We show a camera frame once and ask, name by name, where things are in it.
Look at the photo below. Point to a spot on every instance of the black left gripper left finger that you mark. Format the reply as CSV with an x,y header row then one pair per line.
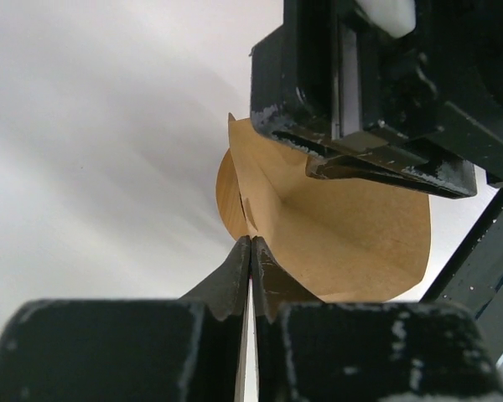
x,y
219,345

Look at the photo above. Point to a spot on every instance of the brown paper coffee filter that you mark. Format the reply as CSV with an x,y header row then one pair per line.
x,y
347,240

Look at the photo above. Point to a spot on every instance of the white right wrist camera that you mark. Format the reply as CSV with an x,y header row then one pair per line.
x,y
395,17

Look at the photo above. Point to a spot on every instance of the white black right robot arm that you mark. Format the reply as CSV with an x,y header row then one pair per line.
x,y
473,276

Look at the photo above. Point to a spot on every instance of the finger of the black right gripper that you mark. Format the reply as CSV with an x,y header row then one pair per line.
x,y
387,156

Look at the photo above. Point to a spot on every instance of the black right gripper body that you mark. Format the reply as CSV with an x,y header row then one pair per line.
x,y
328,69

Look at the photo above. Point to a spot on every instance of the round wooden dripper holder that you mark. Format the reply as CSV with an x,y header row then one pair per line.
x,y
228,199

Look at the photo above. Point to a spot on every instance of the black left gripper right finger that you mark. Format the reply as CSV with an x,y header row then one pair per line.
x,y
272,288

